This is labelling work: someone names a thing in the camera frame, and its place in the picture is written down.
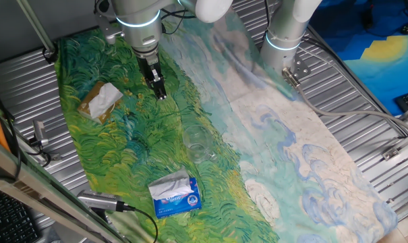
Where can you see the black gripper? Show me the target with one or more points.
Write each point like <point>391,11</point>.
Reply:
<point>149,65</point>

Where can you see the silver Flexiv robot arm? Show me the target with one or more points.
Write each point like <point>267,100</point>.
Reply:
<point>143,30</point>

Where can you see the brown tissue pack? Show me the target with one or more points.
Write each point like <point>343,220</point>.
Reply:
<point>100,101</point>

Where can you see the painted landscape table cloth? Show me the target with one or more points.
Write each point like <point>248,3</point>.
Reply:
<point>224,162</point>

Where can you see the black pole clamp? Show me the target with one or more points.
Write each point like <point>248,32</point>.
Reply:
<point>51,54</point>

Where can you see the blue tissue pack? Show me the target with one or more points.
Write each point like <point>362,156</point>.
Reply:
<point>176,200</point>

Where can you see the grey metal pole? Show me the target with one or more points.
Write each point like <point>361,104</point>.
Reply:
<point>35,23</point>

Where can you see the blue and yellow mat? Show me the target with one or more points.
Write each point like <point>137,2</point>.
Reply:
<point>375,67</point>

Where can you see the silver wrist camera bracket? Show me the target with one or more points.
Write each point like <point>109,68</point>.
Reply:
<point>107,28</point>

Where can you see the silver camera with black plug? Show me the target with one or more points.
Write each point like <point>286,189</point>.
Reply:
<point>97,200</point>

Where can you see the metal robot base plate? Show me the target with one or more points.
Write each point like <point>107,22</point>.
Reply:
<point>301,67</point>

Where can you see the metal frame beam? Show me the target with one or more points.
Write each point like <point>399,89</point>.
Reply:
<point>38,189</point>

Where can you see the aluminium profile bracket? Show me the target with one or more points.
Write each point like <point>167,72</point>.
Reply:
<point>401,145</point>

